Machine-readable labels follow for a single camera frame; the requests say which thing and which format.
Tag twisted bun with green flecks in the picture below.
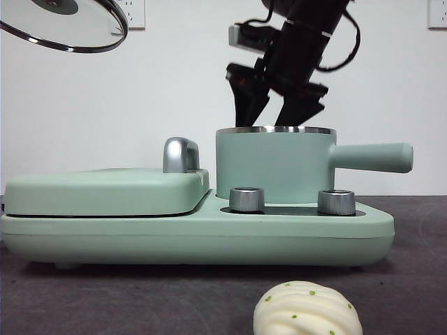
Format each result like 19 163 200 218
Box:
253 280 363 335

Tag glass pot lid green knob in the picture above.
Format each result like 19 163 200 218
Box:
0 0 130 54

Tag silver control knob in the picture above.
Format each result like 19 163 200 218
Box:
316 189 356 215
228 187 265 213

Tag mint green breakfast maker base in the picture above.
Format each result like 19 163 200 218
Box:
0 190 395 271

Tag mint green hinged grill lid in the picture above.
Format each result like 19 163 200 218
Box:
3 167 210 216

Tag mint green pot with handle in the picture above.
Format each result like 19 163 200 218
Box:
215 126 414 205

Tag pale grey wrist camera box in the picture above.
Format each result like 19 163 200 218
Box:
228 24 247 48

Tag silver grill lid handle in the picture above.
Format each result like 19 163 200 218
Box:
162 137 201 174

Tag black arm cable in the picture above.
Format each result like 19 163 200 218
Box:
316 6 361 73

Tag white wall socket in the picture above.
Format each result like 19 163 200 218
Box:
427 0 447 30
115 0 146 30

